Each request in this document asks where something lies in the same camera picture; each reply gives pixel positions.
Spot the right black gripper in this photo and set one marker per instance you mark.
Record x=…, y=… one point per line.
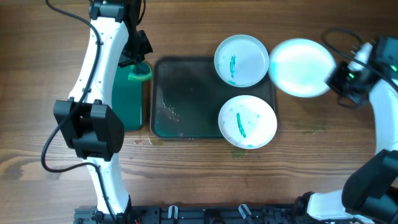
x=331, y=81

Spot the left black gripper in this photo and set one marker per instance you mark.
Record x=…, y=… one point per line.
x=144, y=48

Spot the green yellow sponge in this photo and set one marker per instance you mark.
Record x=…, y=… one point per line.
x=140, y=72

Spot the white plate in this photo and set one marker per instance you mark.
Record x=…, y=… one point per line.
x=241, y=61
x=247, y=122
x=300, y=67

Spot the white plate top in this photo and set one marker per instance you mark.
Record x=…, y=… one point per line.
x=241, y=61

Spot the white plate bottom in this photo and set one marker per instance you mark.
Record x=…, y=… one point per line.
x=247, y=122

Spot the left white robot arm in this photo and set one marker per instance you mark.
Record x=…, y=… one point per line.
x=106, y=102

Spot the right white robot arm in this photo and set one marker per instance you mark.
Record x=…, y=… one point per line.
x=368, y=195

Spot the small green water tray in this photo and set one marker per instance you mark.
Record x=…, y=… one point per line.
x=127, y=100

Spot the large dark serving tray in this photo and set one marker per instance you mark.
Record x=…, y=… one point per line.
x=187, y=96

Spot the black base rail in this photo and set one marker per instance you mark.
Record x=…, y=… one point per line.
x=192, y=215

